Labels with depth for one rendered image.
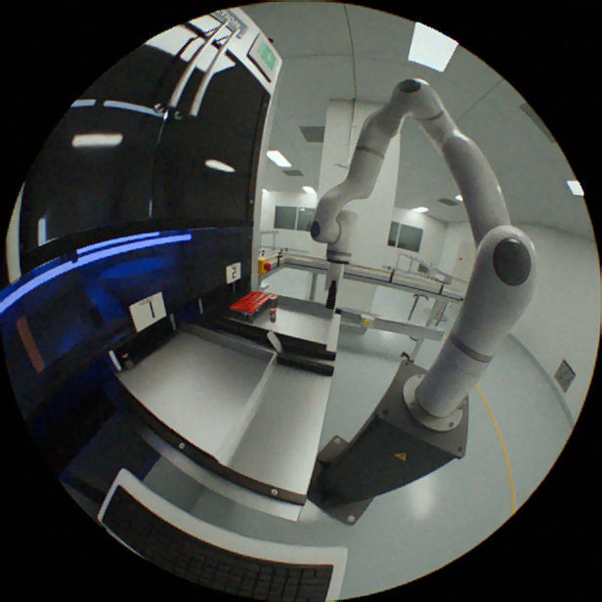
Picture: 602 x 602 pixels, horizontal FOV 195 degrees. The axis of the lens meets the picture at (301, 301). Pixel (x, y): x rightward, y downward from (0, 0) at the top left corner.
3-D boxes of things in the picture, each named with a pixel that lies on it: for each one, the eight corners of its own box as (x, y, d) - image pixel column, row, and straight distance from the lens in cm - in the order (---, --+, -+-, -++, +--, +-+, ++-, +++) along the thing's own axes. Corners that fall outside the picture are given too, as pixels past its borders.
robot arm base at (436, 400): (460, 392, 65) (494, 341, 57) (456, 443, 51) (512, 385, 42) (409, 367, 60) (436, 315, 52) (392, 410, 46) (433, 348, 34)
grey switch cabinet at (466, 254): (461, 301, 701) (478, 242, 696) (446, 290, 796) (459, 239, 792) (469, 303, 729) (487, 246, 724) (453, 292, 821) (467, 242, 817)
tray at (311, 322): (221, 324, 60) (220, 316, 58) (257, 297, 79) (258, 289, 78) (324, 354, 49) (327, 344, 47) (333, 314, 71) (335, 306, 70)
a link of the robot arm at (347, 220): (337, 252, 52) (357, 254, 59) (343, 207, 52) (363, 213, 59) (319, 248, 58) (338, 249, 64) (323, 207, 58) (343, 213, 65)
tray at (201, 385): (113, 375, 55) (107, 365, 53) (180, 327, 62) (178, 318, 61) (219, 461, 33) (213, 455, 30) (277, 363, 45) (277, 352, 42)
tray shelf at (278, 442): (105, 392, 56) (101, 386, 55) (242, 293, 89) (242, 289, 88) (296, 522, 33) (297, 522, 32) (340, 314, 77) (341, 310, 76)
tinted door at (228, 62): (150, 219, 44) (208, 38, 75) (250, 219, 75) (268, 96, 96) (151, 218, 43) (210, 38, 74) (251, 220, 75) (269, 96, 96)
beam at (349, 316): (282, 309, 168) (283, 298, 163) (285, 306, 175) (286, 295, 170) (440, 341, 197) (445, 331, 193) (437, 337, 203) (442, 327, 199)
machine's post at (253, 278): (249, 403, 142) (269, 63, 119) (253, 398, 145) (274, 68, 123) (257, 406, 141) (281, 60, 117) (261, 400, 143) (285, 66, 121)
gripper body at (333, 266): (328, 254, 64) (323, 283, 66) (324, 257, 54) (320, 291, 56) (349, 257, 64) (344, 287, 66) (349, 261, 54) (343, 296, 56)
